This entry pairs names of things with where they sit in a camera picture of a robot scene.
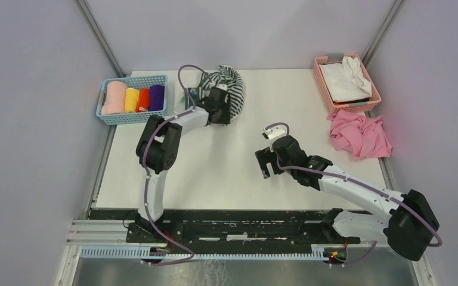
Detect aluminium frame rails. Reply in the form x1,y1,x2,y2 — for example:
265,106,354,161
55,116,434,285

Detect blue plastic basket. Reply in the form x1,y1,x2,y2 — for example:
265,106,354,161
95,74,168,125

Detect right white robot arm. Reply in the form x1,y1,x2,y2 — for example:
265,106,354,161
255,133,442,261

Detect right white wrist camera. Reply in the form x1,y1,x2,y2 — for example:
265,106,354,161
262,125,288,142

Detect pink crumpled towel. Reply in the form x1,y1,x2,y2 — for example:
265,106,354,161
326,110,392,160

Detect purple towel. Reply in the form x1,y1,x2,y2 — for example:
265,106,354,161
148,85,165,111

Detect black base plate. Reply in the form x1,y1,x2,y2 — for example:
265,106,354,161
88,209,361,256

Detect white folded cloth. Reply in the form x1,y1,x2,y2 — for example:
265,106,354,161
320,56,373,103

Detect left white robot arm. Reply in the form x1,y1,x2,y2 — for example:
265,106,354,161
135,84,231,243

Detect pink rolled towel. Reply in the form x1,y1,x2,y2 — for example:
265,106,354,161
101,81,128,116

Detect pink plastic basket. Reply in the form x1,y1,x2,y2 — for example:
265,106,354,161
312,53,382,114

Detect red rolled towel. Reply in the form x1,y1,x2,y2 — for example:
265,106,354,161
135,88,150,113

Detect green white striped towel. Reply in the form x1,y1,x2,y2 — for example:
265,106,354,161
198,64,245,122

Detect yellow rolled towel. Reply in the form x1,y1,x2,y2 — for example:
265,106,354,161
124,88,140,113

